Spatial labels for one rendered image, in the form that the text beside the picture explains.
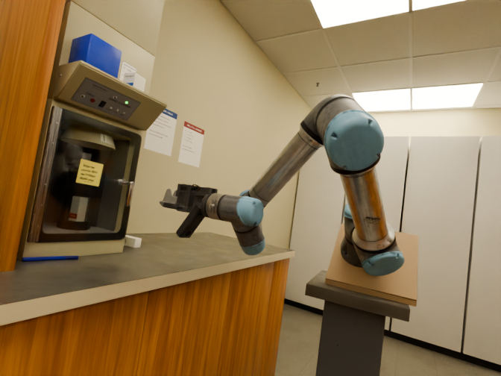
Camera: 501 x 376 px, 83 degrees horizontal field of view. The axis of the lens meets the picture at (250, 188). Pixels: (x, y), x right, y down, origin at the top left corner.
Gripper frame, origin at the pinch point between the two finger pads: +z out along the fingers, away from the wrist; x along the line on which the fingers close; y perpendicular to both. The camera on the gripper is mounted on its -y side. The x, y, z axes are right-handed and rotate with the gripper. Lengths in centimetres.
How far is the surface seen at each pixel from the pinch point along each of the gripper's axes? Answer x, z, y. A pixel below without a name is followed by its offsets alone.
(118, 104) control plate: 10.8, 16.0, 30.4
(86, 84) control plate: 22.5, 14.6, 31.7
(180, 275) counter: -5.1, -7.4, -21.7
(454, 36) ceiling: -176, -84, 151
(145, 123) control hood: -2.2, 18.1, 28.6
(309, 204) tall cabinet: -284, 45, 18
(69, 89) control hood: 25.4, 17.3, 29.1
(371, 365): -42, -63, -43
